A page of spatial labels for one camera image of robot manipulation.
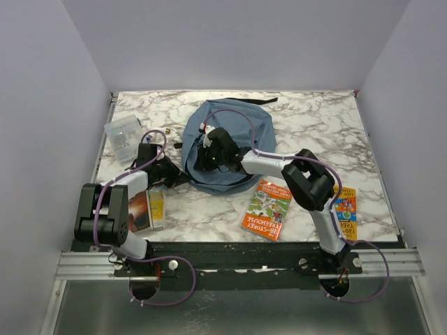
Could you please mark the blue student backpack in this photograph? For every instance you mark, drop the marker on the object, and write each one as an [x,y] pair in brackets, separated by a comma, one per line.
[247,123]

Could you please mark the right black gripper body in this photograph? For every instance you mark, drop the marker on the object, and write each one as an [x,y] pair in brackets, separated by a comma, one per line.
[211,160]

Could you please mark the clear plastic storage box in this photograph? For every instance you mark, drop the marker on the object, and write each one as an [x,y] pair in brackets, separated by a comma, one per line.
[124,135]

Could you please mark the dark sunset cover book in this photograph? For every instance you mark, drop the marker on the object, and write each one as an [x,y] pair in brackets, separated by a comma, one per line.
[140,216]

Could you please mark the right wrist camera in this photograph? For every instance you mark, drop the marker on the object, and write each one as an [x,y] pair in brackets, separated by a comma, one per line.
[206,130]

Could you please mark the orange treehouse book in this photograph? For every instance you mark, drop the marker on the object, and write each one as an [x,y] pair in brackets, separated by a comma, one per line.
[267,210]

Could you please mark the yellow cover book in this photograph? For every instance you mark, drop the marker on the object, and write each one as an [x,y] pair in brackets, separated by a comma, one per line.
[157,208]

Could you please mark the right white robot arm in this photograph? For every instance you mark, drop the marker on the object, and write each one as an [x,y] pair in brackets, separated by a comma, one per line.
[308,180]

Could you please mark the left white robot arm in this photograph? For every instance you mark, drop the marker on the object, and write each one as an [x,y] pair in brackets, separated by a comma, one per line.
[102,218]

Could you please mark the yellow blue treehouse book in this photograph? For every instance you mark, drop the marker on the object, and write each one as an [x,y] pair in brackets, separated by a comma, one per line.
[345,207]

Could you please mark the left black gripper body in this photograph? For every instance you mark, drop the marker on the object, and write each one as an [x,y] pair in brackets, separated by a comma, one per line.
[166,172]

